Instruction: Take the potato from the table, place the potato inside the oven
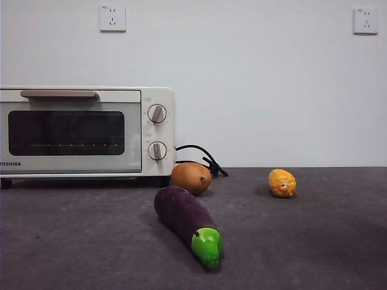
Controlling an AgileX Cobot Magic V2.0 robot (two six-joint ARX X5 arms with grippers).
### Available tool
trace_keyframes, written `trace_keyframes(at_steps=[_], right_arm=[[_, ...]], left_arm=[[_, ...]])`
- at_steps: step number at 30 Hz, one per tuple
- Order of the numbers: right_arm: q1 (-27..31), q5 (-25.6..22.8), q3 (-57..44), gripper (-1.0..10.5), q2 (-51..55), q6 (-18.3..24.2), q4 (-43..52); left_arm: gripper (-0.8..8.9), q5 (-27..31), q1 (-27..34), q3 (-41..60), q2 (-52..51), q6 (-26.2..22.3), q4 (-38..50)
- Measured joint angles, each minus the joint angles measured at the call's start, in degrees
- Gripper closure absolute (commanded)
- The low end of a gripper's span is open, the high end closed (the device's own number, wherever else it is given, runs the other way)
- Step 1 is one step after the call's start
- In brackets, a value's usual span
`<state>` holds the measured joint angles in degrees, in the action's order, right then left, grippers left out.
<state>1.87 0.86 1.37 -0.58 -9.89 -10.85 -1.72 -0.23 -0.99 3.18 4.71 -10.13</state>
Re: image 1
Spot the brown potato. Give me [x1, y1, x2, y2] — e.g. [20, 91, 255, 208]
[171, 162, 213, 196]

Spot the oven door with beige handle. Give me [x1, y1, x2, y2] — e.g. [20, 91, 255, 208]
[0, 89, 143, 175]

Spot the round beige oven knob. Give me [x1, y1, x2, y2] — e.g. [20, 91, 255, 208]
[147, 104, 169, 125]
[147, 140, 168, 164]

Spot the white toaster oven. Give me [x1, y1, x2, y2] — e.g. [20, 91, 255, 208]
[0, 86, 176, 190]

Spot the purple eggplant with green stem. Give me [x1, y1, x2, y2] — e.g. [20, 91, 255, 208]
[154, 185, 224, 270]

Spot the yellow lemon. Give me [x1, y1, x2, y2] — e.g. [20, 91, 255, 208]
[267, 169, 298, 199]

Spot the black oven power cable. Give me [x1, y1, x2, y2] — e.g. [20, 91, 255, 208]
[175, 144, 229, 178]

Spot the metal wire oven rack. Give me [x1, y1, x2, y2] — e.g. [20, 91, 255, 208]
[8, 141, 125, 149]

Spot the white wall socket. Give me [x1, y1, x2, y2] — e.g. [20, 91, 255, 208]
[99, 4, 127, 33]
[353, 7, 379, 36]

